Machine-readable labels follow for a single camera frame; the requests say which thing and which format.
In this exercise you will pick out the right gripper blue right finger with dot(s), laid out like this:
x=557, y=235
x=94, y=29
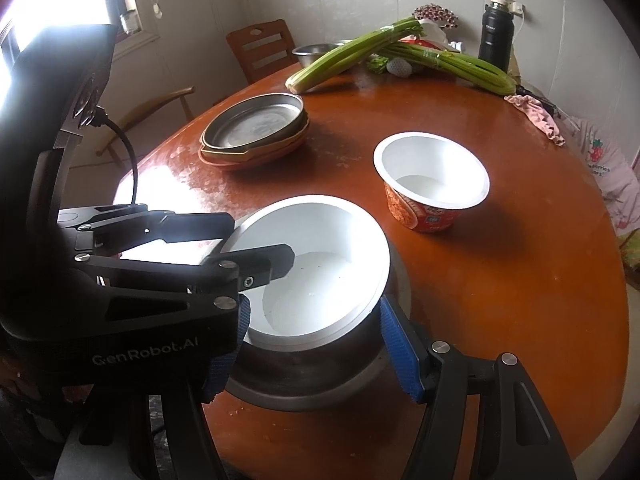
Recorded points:
x=407, y=348

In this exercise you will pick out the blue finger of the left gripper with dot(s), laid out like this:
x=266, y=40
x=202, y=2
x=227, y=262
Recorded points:
x=113, y=229
x=250, y=269

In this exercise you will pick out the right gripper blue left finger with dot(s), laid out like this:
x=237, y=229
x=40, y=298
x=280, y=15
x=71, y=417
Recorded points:
x=220, y=368

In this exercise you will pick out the grey metal pot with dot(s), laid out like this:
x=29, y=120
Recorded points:
x=311, y=379

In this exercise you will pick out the large white noodle bowl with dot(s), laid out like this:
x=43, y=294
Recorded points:
x=340, y=270

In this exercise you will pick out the shallow stainless steel pan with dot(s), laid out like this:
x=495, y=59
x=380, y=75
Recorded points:
x=256, y=121

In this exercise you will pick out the small white bowl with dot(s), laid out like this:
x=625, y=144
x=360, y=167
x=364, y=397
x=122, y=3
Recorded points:
x=429, y=180

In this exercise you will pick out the pink animal-shaped plate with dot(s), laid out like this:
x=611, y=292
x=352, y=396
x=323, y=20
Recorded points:
x=249, y=159

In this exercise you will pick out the curved-back dark seat chair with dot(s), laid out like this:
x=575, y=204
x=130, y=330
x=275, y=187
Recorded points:
x=141, y=113

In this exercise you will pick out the brown wooden slat chair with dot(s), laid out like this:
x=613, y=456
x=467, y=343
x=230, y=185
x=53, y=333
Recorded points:
x=262, y=49

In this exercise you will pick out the stainless steel mixing bowl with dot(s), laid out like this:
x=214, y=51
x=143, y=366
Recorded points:
x=306, y=55

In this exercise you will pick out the front celery bunch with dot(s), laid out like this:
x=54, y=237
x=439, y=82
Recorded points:
x=342, y=58

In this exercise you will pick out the celery bunch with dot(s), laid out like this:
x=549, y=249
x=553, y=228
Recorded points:
x=479, y=72
x=342, y=58

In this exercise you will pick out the pink strawberry child garment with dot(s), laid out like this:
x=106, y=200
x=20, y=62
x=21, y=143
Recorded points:
x=617, y=182

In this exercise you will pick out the pink patterned cloth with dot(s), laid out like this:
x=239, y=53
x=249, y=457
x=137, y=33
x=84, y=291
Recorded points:
x=537, y=116

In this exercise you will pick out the white foam fruit net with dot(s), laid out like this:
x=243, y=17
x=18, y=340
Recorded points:
x=399, y=67

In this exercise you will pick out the rear celery bunch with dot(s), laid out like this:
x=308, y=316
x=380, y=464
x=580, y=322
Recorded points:
x=479, y=72

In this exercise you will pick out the black thermos flask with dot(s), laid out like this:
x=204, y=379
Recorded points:
x=497, y=34

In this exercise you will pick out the wall power outlet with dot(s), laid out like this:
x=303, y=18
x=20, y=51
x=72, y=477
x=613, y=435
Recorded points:
x=516, y=8

